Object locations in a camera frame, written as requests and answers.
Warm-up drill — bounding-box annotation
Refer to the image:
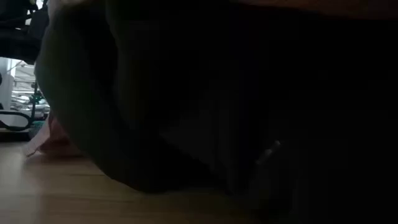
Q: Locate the black camera stand frame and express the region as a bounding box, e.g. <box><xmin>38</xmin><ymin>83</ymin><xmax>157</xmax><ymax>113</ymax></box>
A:
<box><xmin>29</xmin><ymin>80</ymin><xmax>43</xmax><ymax>123</ymax></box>

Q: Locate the white machine housing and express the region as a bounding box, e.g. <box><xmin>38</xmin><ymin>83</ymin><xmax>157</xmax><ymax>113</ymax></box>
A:
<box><xmin>0</xmin><ymin>57</ymin><xmax>15</xmax><ymax>110</ymax></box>

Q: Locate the dark olive hoodie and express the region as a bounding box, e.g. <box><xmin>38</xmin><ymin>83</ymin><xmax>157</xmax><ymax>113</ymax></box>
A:
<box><xmin>34</xmin><ymin>0</ymin><xmax>398</xmax><ymax>224</ymax></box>

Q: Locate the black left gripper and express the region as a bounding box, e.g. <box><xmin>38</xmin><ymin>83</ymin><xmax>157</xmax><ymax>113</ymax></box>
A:
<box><xmin>0</xmin><ymin>0</ymin><xmax>50</xmax><ymax>65</ymax></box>

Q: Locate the black cable loop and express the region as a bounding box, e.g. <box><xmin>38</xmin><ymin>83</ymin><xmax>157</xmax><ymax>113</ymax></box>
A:
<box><xmin>0</xmin><ymin>110</ymin><xmax>33</xmax><ymax>131</ymax></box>

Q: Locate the black aluminium table frame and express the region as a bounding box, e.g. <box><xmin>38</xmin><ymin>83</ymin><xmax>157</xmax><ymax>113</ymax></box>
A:
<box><xmin>0</xmin><ymin>129</ymin><xmax>32</xmax><ymax>142</ymax></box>

